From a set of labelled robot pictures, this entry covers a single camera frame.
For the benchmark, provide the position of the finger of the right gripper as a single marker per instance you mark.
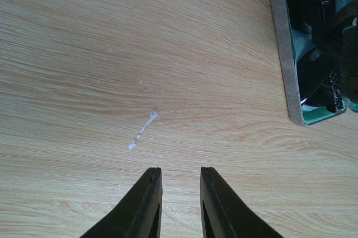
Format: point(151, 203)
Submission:
point(337, 38)

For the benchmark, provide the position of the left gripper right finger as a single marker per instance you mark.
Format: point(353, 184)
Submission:
point(224, 214)

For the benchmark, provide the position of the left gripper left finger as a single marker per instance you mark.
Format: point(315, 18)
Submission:
point(139, 212)

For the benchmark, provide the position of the black round sunglasses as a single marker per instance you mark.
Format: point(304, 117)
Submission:
point(316, 73)

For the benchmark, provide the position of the grey glasses case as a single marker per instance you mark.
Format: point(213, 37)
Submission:
point(288, 67)

